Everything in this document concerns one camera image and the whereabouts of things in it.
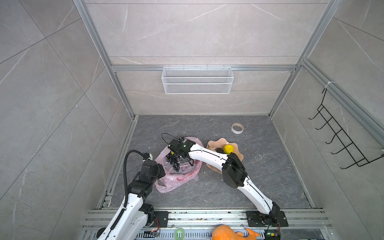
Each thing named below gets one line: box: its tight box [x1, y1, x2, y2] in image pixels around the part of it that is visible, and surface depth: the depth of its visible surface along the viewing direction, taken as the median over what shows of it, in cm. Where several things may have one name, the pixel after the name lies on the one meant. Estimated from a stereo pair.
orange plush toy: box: [212, 225, 261, 240], surface depth 65 cm
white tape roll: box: [231, 122, 244, 135], surface depth 113 cm
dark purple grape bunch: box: [166, 151, 180, 172], surface depth 92 cm
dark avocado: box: [215, 147, 225, 154], surface depth 97 cm
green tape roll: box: [174, 228, 185, 240], surface depth 71 cm
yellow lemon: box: [223, 144, 234, 155], surface depth 94 cm
